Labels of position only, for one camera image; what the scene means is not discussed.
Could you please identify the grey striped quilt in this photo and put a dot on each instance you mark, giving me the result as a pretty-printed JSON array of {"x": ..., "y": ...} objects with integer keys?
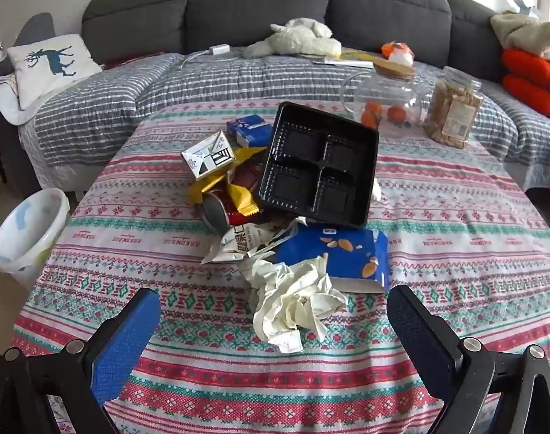
[{"x": 121, "y": 95}]

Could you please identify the cream plush toy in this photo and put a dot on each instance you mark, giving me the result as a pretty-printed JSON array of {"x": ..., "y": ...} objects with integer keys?
[{"x": 297, "y": 40}]

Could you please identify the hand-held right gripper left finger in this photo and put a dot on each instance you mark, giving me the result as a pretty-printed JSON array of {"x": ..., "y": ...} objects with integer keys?
[{"x": 121, "y": 348}]

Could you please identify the white charger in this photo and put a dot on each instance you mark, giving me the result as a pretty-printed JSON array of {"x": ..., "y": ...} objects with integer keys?
[{"x": 219, "y": 49}]

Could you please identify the glass jar with cork lid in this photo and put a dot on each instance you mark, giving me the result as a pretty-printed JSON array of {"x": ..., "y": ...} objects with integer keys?
[{"x": 392, "y": 95}]

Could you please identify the white paper tissue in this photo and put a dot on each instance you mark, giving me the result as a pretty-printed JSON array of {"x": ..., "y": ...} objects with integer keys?
[{"x": 284, "y": 307}]

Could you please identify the small blue drink carton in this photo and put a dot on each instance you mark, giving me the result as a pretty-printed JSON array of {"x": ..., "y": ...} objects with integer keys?
[{"x": 250, "y": 129}]

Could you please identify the white torn snack bag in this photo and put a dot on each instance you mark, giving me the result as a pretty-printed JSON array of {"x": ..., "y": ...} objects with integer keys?
[{"x": 238, "y": 242}]

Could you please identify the clear plastic cracker jar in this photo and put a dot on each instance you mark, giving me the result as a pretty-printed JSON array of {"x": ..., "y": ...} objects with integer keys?
[{"x": 451, "y": 113}]

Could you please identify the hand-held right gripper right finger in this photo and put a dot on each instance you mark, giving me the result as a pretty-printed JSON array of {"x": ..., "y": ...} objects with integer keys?
[{"x": 419, "y": 339}]

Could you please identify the white deer print pillow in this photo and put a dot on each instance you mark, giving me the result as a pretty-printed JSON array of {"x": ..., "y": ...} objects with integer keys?
[{"x": 53, "y": 68}]

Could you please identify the yellow book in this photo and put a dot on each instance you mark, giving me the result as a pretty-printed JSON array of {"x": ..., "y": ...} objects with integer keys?
[{"x": 358, "y": 55}]

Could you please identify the orange tangerine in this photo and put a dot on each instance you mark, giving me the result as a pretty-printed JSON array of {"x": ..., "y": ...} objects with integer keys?
[
  {"x": 371, "y": 120},
  {"x": 373, "y": 108},
  {"x": 396, "y": 113}
]

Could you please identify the white cloth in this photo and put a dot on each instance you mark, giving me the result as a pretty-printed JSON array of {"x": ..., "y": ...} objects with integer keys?
[{"x": 8, "y": 104}]

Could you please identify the white plastic waste bin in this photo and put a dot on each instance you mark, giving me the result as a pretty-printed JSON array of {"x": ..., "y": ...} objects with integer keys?
[{"x": 44, "y": 235}]

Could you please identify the black plastic compartment tray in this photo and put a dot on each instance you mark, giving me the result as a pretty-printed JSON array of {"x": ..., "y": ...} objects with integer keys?
[{"x": 302, "y": 144}]

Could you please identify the white carton with black print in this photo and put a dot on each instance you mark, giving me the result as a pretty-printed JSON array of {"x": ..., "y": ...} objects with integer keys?
[{"x": 207, "y": 153}]

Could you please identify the orange cushion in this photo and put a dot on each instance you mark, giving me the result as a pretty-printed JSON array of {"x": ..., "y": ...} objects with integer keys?
[{"x": 532, "y": 81}]

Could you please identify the dark grey sofa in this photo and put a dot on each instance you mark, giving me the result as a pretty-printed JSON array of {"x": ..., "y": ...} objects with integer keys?
[{"x": 256, "y": 4}]

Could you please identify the orange white plastic bag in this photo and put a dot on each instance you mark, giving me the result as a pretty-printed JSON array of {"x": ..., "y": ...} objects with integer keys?
[{"x": 397, "y": 52}]

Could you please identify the yellow snack wrapper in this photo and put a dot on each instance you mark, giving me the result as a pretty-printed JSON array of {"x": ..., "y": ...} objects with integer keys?
[{"x": 202, "y": 186}]

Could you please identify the blue almond print box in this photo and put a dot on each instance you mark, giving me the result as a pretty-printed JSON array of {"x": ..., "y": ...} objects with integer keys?
[{"x": 311, "y": 244}]

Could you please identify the patterned red green tablecloth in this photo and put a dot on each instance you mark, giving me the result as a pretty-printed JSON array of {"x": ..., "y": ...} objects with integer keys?
[{"x": 437, "y": 235}]

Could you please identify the beige blanket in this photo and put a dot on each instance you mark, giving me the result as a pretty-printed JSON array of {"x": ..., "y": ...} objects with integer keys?
[{"x": 523, "y": 31}]

